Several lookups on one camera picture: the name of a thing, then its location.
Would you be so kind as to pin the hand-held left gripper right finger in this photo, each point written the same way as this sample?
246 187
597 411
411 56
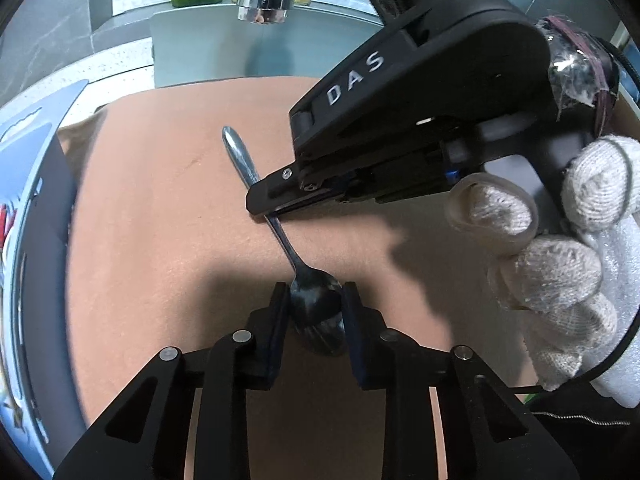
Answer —
352 332

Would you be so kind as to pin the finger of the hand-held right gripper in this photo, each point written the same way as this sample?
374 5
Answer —
280 190

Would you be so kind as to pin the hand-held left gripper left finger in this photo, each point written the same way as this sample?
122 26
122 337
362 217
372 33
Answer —
277 327

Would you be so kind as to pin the metal spoon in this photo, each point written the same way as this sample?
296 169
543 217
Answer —
315 305

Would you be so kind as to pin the blue plastic basket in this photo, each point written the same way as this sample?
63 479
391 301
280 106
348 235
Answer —
30 200

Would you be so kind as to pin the person's right hand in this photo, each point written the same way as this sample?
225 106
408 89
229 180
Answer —
550 270

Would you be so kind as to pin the brown mat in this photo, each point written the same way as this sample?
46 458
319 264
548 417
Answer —
150 210

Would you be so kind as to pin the steel sink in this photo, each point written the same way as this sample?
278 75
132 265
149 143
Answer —
200 50

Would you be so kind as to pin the red utensil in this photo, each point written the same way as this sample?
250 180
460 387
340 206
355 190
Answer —
7 225

